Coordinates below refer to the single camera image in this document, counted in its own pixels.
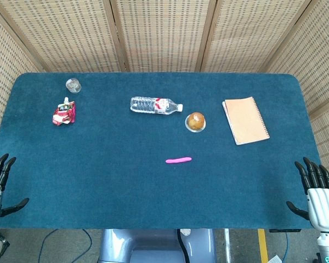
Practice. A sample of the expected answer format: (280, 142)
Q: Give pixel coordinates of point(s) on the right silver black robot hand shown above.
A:
(323, 208)

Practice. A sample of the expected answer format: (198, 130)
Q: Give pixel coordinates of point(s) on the pink plastic stick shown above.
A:
(178, 160)

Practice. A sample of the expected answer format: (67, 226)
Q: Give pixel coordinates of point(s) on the blue felt table cloth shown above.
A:
(98, 170)

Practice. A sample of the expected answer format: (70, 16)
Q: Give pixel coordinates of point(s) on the red white snack pouch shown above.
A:
(63, 113)

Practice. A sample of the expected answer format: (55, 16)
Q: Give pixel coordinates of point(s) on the tan spiral notebook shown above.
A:
(246, 120)

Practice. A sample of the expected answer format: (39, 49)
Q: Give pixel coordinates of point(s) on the woven bamboo screen panel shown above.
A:
(318, 68)
(71, 35)
(249, 35)
(164, 35)
(5, 68)

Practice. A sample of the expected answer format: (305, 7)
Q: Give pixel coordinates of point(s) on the small clear glass cup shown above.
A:
(73, 85)

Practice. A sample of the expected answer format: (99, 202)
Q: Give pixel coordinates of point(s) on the blue-grey robot torso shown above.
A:
(142, 246)

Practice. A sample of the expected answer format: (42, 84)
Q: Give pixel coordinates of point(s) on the brown bun in clear cup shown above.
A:
(195, 122)

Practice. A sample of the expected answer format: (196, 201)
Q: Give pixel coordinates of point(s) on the clear plastic water bottle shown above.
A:
(148, 105)

